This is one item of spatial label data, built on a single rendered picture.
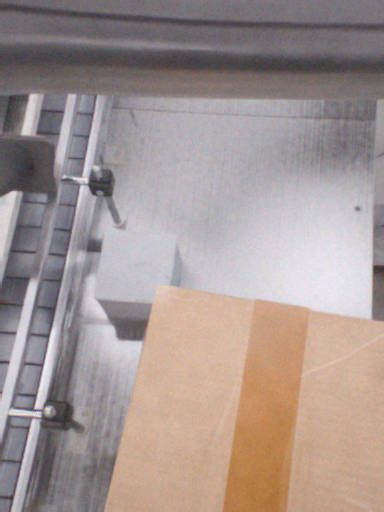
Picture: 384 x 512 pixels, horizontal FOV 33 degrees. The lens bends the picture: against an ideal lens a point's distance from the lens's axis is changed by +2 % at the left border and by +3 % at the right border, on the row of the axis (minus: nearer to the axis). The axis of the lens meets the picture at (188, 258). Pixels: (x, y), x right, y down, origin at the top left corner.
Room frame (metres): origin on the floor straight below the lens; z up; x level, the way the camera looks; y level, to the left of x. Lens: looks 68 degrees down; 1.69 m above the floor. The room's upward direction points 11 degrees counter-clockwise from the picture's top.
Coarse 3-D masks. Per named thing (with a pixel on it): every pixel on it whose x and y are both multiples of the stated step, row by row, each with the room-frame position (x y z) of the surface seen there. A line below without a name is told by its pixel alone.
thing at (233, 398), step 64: (192, 320) 0.17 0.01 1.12; (256, 320) 0.16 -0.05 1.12; (320, 320) 0.15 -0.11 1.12; (192, 384) 0.11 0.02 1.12; (256, 384) 0.10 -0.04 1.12; (320, 384) 0.09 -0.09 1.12; (128, 448) 0.07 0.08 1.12; (192, 448) 0.06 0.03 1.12; (256, 448) 0.05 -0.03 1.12; (320, 448) 0.04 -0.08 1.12
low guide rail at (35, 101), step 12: (36, 96) 0.61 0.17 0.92; (36, 108) 0.59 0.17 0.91; (24, 120) 0.57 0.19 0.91; (36, 120) 0.58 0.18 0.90; (24, 132) 0.55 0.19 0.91; (12, 192) 0.46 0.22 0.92; (12, 204) 0.44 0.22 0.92; (12, 216) 0.43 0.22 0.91; (0, 228) 0.41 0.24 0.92; (12, 228) 0.41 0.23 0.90; (0, 240) 0.39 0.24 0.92; (0, 252) 0.38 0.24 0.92; (0, 264) 0.36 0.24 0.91; (0, 276) 0.35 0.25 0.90
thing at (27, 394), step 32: (64, 96) 0.63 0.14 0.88; (32, 192) 0.48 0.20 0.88; (64, 192) 0.47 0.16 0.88; (32, 224) 0.43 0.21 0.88; (64, 224) 0.42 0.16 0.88; (32, 256) 0.38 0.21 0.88; (64, 256) 0.37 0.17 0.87; (0, 288) 0.34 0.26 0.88; (0, 320) 0.29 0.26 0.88; (0, 352) 0.25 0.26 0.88; (32, 352) 0.24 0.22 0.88; (0, 384) 0.21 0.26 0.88; (32, 384) 0.20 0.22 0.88; (0, 480) 0.10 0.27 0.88
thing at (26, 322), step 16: (64, 128) 0.52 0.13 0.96; (64, 144) 0.49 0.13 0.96; (64, 160) 0.47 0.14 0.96; (48, 208) 0.40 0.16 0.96; (48, 224) 0.38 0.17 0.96; (48, 240) 0.36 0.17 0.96; (32, 272) 0.32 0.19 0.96; (32, 288) 0.30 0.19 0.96; (32, 304) 0.28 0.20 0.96; (32, 320) 0.26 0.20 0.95; (16, 352) 0.22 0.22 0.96; (16, 368) 0.20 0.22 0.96; (16, 384) 0.19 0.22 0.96; (0, 400) 0.17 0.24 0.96; (0, 416) 0.15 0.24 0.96; (0, 432) 0.14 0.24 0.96; (0, 448) 0.12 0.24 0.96
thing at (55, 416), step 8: (48, 400) 0.16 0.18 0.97; (16, 408) 0.16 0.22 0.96; (24, 408) 0.16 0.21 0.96; (32, 408) 0.16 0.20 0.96; (48, 408) 0.14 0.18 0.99; (56, 408) 0.15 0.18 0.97; (64, 408) 0.15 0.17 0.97; (72, 408) 0.15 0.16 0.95; (16, 416) 0.15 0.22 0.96; (24, 416) 0.15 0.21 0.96; (32, 416) 0.15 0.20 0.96; (40, 416) 0.14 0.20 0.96; (48, 416) 0.14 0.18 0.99; (56, 416) 0.14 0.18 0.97; (64, 416) 0.14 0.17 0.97; (40, 424) 0.13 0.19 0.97; (48, 424) 0.13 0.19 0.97; (56, 424) 0.13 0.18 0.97; (64, 424) 0.13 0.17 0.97; (72, 424) 0.14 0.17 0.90; (80, 424) 0.14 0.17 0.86; (80, 432) 0.14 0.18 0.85
